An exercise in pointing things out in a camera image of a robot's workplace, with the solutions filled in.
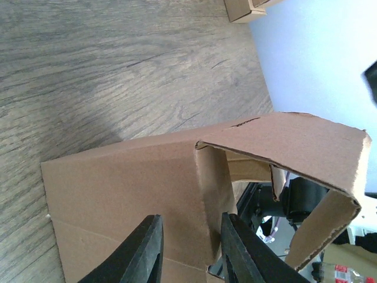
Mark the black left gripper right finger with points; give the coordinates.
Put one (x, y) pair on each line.
(246, 258)

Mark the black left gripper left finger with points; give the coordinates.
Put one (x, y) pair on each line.
(139, 258)

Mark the brown cardboard box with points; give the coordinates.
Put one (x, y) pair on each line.
(97, 197)

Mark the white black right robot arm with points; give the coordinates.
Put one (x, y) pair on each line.
(297, 202)

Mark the lower folded brown box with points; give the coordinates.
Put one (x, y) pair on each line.
(245, 11)

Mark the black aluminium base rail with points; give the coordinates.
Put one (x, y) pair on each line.
(248, 206)

